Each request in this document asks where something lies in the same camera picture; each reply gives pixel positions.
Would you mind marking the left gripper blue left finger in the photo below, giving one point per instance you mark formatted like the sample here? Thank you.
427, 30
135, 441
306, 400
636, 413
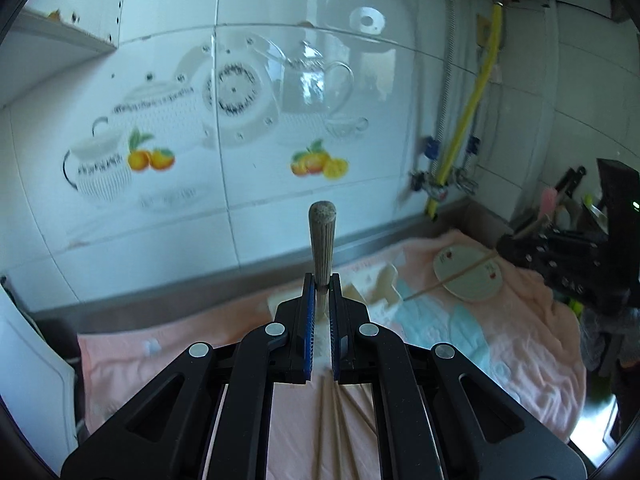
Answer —
206, 415

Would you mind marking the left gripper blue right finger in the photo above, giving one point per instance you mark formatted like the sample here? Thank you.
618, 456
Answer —
438, 415

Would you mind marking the wooden chopstick three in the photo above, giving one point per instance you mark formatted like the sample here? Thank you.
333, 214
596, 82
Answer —
346, 467

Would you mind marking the wooden chopstick four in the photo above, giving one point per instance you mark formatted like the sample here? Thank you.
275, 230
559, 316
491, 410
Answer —
357, 399

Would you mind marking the wooden chopstick ten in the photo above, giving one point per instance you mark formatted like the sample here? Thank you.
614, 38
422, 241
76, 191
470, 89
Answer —
441, 282

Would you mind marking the wooden chopstick one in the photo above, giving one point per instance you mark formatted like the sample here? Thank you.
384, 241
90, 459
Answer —
322, 222

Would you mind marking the wooden chopstick two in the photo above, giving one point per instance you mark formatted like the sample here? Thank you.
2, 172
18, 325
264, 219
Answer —
318, 433

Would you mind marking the pink bottle brush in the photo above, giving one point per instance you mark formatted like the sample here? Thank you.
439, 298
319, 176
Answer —
547, 203

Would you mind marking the white ceramic dish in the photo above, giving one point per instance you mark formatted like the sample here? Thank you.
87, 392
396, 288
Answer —
481, 284

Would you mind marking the pink towel with blue print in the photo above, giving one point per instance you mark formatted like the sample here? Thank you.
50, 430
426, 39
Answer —
523, 339

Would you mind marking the chrome water valve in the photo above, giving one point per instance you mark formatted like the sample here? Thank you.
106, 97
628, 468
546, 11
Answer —
464, 182

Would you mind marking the red water valve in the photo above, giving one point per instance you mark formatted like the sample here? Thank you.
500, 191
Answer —
422, 181

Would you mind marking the white plastic utensil holder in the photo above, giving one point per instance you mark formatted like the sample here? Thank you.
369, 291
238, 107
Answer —
374, 285

